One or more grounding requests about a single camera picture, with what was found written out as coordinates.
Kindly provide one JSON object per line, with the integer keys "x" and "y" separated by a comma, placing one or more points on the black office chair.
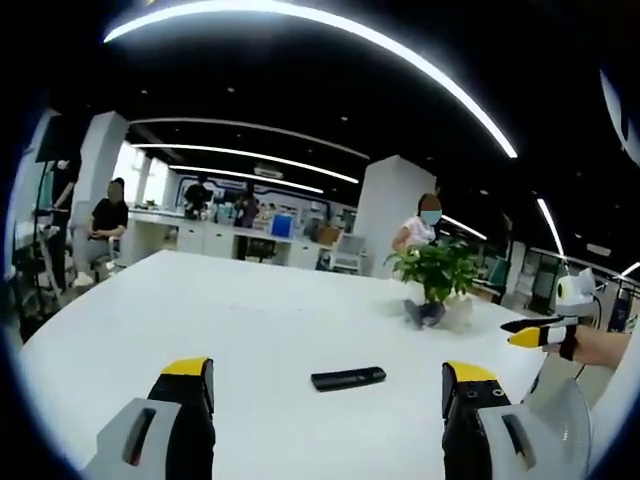
{"x": 261, "y": 248}

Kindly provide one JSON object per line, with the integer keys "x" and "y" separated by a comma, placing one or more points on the blue box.
{"x": 281, "y": 226}

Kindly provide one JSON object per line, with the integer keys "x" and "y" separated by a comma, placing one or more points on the grey ribbed translucent object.
{"x": 565, "y": 415}

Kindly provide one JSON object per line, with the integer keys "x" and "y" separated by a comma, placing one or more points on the crumpled clear plastic wrap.
{"x": 460, "y": 315}

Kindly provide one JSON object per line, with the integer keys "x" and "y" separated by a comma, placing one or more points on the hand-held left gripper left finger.
{"x": 182, "y": 425}

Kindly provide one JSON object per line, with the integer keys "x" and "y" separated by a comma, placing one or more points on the long curved ceiling light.
{"x": 550, "y": 225}
{"x": 250, "y": 176}
{"x": 250, "y": 154}
{"x": 260, "y": 129}
{"x": 350, "y": 30}

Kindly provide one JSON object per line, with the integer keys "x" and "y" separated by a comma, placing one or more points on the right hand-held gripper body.
{"x": 575, "y": 297}

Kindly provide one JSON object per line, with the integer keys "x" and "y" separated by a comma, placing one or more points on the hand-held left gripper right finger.
{"x": 465, "y": 430}

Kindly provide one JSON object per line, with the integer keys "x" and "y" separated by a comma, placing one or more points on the white counter cabinets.
{"x": 210, "y": 237}

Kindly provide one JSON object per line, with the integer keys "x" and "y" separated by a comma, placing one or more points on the green potted plant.
{"x": 440, "y": 272}

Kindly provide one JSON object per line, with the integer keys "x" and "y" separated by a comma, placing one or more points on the white mesh chair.
{"x": 349, "y": 252}

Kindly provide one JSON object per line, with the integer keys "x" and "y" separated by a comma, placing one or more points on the black remote control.
{"x": 347, "y": 379}

